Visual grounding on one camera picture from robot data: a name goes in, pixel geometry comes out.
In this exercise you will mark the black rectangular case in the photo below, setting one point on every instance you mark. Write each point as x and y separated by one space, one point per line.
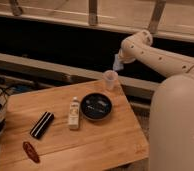
42 125

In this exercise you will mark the red oval object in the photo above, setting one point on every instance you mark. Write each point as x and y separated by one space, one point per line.
31 152

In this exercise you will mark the white tube bottle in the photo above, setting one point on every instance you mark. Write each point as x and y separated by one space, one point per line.
74 114

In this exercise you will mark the wooden table board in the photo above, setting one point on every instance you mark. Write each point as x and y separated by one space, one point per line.
95 146

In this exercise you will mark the metal window rail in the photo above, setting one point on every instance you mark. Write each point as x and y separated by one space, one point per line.
131 86

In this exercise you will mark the blue-white gripper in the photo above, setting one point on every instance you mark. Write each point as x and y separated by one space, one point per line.
117 64

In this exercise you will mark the black round bowl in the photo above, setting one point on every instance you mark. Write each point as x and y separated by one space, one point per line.
96 106

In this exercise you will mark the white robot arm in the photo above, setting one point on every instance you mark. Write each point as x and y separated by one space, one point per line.
171 122

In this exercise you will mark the translucent plastic cup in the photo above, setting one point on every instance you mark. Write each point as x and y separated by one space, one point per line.
110 77

